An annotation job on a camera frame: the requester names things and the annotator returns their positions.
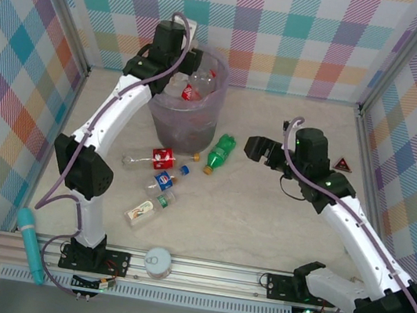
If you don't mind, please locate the silver tin can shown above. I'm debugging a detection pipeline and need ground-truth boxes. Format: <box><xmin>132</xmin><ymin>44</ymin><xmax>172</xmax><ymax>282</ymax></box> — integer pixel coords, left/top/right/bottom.
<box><xmin>141</xmin><ymin>245</ymin><xmax>176</xmax><ymax>282</ymax></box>

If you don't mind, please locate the red triangle sign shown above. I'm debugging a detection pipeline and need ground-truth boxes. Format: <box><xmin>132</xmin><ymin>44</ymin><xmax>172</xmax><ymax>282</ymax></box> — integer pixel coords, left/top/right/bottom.
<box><xmin>333</xmin><ymin>155</ymin><xmax>355</xmax><ymax>173</ymax></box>

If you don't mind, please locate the teal tube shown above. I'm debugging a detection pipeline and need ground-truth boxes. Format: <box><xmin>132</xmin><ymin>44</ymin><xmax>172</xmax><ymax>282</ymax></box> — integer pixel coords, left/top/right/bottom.
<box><xmin>7</xmin><ymin>207</ymin><xmax>56</xmax><ymax>285</ymax></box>

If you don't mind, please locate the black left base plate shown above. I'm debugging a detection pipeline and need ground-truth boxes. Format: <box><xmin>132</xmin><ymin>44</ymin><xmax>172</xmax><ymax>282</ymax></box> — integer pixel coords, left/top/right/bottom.
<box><xmin>58</xmin><ymin>242</ymin><xmax>132</xmax><ymax>279</ymax></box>

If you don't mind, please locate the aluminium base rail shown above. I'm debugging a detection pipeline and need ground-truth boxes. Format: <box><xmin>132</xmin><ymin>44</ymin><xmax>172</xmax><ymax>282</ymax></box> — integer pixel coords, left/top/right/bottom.
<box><xmin>0</xmin><ymin>225</ymin><xmax>348</xmax><ymax>313</ymax></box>

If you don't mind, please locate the white slotted cable duct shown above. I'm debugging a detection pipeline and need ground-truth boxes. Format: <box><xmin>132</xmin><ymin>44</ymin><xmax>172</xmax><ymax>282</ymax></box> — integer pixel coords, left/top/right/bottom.
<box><xmin>0</xmin><ymin>261</ymin><xmax>295</xmax><ymax>313</ymax></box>

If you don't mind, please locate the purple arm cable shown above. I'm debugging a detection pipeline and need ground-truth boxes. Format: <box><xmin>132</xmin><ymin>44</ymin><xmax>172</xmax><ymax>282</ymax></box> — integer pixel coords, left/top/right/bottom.
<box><xmin>21</xmin><ymin>0</ymin><xmax>197</xmax><ymax>309</ymax></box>
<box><xmin>257</xmin><ymin>115</ymin><xmax>417</xmax><ymax>313</ymax></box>

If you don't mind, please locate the blue label blue cap bottle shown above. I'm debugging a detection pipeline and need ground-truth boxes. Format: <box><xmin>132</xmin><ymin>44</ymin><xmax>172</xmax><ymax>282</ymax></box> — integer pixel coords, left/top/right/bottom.
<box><xmin>142</xmin><ymin>158</ymin><xmax>193</xmax><ymax>204</ymax></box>

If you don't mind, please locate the aluminium frame post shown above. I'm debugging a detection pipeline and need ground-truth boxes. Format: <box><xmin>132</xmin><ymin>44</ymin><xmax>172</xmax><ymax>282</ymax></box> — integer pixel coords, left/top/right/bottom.
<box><xmin>356</xmin><ymin>0</ymin><xmax>417</xmax><ymax>125</ymax></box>
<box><xmin>14</xmin><ymin>0</ymin><xmax>103</xmax><ymax>85</ymax></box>

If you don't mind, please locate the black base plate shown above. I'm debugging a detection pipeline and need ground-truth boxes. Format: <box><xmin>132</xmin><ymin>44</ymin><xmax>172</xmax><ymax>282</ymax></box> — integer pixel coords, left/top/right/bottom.
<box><xmin>58</xmin><ymin>242</ymin><xmax>132</xmax><ymax>279</ymax></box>
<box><xmin>263</xmin><ymin>271</ymin><xmax>299</xmax><ymax>303</ymax></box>

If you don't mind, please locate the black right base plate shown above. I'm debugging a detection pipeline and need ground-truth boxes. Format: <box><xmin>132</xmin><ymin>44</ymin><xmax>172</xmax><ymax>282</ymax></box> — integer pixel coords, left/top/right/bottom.
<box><xmin>263</xmin><ymin>271</ymin><xmax>299</xmax><ymax>303</ymax></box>

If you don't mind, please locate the red label orange cap bottle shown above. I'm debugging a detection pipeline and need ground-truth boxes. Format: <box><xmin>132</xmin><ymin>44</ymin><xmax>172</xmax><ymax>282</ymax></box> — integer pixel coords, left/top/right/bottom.
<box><xmin>118</xmin><ymin>139</ymin><xmax>202</xmax><ymax>182</ymax></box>

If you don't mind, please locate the translucent purple-lined bin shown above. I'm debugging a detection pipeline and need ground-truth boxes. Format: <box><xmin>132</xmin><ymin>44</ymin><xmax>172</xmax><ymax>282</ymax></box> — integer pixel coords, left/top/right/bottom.
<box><xmin>140</xmin><ymin>35</ymin><xmax>235</xmax><ymax>157</ymax></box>

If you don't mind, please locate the green plastic bottle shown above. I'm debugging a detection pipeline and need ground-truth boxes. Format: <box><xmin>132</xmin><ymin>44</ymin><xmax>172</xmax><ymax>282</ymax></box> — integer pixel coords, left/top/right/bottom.
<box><xmin>201</xmin><ymin>130</ymin><xmax>239</xmax><ymax>180</ymax></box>

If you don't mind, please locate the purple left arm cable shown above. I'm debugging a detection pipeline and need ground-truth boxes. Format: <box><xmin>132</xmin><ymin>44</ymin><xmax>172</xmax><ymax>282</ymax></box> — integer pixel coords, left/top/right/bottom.
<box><xmin>21</xmin><ymin>0</ymin><xmax>197</xmax><ymax>309</ymax></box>

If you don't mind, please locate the thin black wire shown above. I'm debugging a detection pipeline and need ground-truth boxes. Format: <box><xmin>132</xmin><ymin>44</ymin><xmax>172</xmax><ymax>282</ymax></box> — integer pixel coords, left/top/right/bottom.
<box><xmin>276</xmin><ymin>173</ymin><xmax>309</xmax><ymax>202</ymax></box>

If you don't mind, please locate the small white label bottle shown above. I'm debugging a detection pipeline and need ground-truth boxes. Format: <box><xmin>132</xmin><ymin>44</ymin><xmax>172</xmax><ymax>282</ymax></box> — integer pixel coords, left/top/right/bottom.
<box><xmin>121</xmin><ymin>184</ymin><xmax>179</xmax><ymax>235</ymax></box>

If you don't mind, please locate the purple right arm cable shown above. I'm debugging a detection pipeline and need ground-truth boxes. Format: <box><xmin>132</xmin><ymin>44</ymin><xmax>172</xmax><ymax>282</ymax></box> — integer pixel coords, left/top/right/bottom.
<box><xmin>257</xmin><ymin>115</ymin><xmax>417</xmax><ymax>313</ymax></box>

